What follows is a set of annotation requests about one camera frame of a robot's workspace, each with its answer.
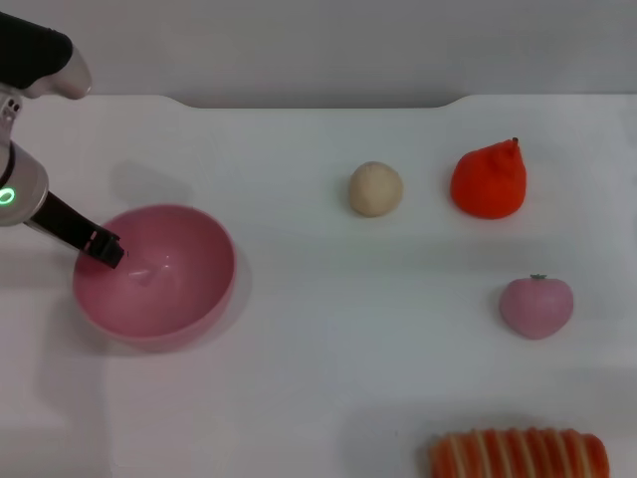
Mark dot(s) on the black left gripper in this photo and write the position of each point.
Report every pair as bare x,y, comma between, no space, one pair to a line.
62,221

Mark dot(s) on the pink plastic bowl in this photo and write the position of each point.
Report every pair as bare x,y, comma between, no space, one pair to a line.
164,294

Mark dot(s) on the pink toy peach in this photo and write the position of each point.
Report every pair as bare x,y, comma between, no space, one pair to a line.
537,309

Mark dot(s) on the beige round bun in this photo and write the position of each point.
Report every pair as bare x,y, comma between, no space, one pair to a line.
375,189

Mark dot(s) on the red orange toy pear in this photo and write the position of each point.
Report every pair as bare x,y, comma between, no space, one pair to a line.
490,186

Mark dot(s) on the orange white striped toy bread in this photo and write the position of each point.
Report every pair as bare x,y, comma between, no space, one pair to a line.
517,455

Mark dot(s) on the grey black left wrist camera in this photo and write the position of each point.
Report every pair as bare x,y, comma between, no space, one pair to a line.
35,55

